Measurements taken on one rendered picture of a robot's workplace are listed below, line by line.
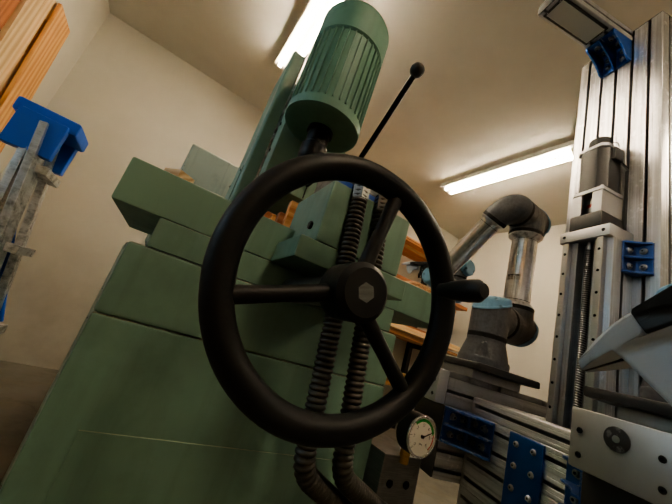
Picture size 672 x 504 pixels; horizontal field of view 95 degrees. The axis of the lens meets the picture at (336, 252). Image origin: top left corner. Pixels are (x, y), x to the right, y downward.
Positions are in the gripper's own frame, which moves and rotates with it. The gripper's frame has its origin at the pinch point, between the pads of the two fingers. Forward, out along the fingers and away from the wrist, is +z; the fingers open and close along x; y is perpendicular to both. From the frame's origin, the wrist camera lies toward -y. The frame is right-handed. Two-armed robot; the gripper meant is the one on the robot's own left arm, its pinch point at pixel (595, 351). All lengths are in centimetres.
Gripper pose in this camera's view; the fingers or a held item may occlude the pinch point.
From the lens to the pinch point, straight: 30.1
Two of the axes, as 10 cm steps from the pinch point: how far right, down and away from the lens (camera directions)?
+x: 8.3, 3.9, 4.0
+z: -5.6, 5.5, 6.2
